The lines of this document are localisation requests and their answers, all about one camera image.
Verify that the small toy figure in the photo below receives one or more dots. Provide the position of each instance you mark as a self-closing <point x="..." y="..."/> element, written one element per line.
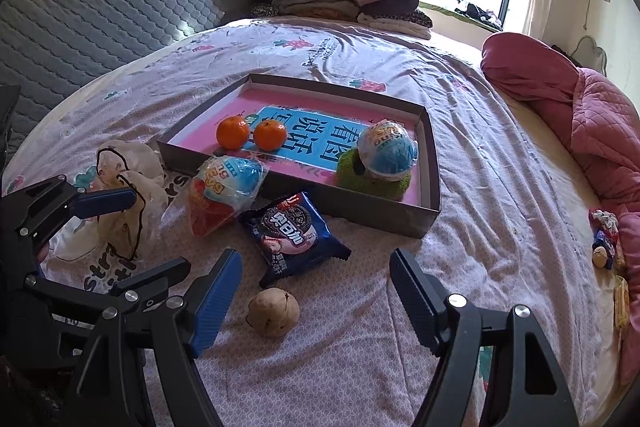
<point x="607" y="251"/>

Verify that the small orange mandarin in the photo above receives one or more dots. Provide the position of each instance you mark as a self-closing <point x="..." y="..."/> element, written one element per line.
<point x="269" y="135"/>

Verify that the red blue toy egg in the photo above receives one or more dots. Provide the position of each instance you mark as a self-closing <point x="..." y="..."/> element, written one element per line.
<point x="223" y="187"/>

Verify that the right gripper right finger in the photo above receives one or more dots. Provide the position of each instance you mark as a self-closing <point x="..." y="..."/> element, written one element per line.
<point x="526" y="384"/>

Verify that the grey quilted headboard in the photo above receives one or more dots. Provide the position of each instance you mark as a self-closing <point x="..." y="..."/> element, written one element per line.
<point x="52" y="48"/>

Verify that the large orange mandarin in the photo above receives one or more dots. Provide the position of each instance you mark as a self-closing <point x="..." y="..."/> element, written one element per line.
<point x="233" y="132"/>

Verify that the shallow grey cardboard box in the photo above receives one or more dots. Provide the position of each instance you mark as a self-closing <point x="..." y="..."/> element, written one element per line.
<point x="372" y="211"/>

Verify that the blue Oreo snack packet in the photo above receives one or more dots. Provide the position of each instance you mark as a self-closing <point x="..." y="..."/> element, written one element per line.
<point x="292" y="236"/>

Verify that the blue white toy egg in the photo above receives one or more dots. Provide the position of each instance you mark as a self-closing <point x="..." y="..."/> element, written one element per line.
<point x="387" y="151"/>

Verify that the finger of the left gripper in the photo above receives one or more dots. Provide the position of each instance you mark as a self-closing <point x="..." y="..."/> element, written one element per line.
<point x="42" y="209"/>
<point x="76" y="304"/>

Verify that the patterned pink bed sheet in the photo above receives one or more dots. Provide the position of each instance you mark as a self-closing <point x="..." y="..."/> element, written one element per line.
<point x="503" y="234"/>

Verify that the pink children's book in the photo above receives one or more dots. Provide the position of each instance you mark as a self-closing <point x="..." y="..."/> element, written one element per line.
<point x="323" y="130"/>

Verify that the brown walnut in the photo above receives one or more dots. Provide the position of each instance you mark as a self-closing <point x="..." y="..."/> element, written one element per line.
<point x="273" y="312"/>

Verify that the cream cloth with black trim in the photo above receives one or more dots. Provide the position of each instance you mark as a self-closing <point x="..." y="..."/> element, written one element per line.
<point x="127" y="233"/>

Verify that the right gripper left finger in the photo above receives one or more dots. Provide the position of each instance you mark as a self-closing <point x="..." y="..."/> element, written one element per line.
<point x="178" y="330"/>

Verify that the pink quilted blanket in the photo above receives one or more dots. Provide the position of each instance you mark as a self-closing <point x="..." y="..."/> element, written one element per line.
<point x="598" y="125"/>

